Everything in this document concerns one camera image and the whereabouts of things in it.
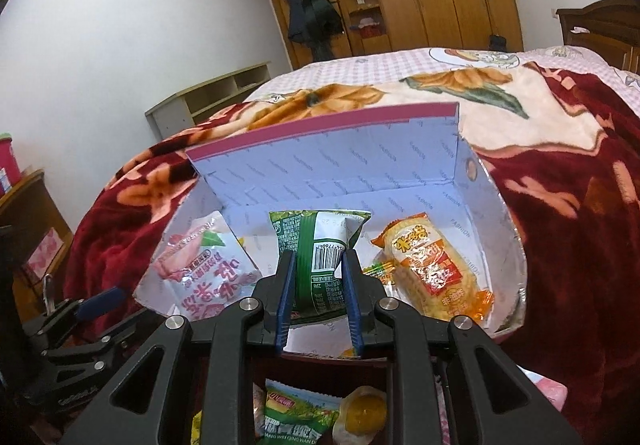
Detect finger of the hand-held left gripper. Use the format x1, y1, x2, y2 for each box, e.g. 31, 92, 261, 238
25, 286, 127, 352
42, 309, 168, 366

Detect wooden desk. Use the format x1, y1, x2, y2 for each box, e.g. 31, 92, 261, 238
0, 169, 73, 321

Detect pink checked bedsheet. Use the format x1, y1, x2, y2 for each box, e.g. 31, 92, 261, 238
244, 44, 640, 106

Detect small orange snack packet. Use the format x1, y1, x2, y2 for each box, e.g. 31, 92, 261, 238
362, 261, 401, 283

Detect clear packet with colourful edge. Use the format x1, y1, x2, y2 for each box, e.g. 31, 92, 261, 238
332, 385, 390, 445

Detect pink cardboard box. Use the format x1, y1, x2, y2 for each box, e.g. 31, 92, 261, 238
134, 101, 528, 361

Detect dark hanging coats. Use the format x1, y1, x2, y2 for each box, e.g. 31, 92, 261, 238
285, 0, 345, 62

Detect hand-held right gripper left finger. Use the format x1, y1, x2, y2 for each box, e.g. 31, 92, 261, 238
62, 251, 297, 445

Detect green barcode snack packet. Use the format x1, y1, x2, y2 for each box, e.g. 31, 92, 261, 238
269, 209, 373, 323

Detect red floral blanket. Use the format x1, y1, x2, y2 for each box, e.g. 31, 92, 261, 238
65, 60, 640, 445

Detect pink white snack pouch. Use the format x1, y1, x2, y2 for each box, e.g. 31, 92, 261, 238
152, 211, 263, 321

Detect pink plastic jar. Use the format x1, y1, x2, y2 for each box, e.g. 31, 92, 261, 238
0, 132, 23, 196

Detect wooden headboard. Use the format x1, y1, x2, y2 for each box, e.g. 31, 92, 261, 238
556, 0, 640, 76

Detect orange rice cracker packet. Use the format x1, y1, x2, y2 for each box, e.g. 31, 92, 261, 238
370, 212, 495, 323

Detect grey low shelf unit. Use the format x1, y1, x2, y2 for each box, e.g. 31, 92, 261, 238
145, 62, 272, 130

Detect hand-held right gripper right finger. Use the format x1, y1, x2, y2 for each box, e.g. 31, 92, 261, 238
342, 250, 583, 445

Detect green pea snack packet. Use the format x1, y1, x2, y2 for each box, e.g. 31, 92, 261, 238
262, 379, 343, 445

